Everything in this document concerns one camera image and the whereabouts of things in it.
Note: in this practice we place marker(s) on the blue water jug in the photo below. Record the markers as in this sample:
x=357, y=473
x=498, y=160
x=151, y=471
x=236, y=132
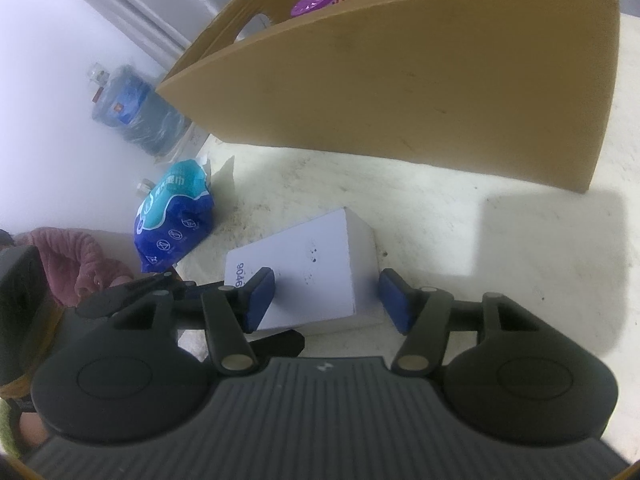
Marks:
x=127, y=103

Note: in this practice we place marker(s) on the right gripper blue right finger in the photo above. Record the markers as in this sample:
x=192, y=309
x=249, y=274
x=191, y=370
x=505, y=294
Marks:
x=423, y=317

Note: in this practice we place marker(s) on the pink padded jacket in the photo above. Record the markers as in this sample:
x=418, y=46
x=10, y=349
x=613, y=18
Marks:
x=75, y=264

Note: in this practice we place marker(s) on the blue tissue pack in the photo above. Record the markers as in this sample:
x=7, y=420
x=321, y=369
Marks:
x=176, y=216

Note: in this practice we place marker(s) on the white rectangular carton box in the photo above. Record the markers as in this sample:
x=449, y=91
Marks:
x=325, y=275

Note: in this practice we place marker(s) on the brown cardboard box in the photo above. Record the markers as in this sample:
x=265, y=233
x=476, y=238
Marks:
x=516, y=88

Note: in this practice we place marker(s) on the purple lid air freshener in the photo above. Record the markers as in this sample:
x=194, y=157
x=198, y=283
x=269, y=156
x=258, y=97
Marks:
x=303, y=7

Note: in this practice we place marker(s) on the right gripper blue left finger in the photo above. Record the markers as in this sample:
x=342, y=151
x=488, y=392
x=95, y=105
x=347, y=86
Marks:
x=230, y=313

